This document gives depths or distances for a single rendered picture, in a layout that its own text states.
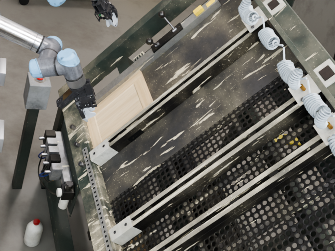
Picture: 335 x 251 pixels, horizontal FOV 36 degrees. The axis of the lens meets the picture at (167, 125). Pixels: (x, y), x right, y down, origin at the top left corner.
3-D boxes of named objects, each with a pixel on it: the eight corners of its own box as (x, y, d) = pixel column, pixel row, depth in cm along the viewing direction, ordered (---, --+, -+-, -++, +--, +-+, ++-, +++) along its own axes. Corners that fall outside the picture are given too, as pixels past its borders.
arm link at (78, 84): (65, 83, 200) (64, 70, 206) (68, 92, 204) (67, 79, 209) (84, 79, 201) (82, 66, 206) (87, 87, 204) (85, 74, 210)
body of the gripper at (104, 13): (98, 23, 259) (87, 4, 251) (102, 11, 264) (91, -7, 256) (112, 20, 257) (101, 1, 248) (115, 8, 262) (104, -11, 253)
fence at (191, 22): (85, 110, 292) (80, 107, 289) (218, 0, 264) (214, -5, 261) (86, 116, 288) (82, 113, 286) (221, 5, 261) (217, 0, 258)
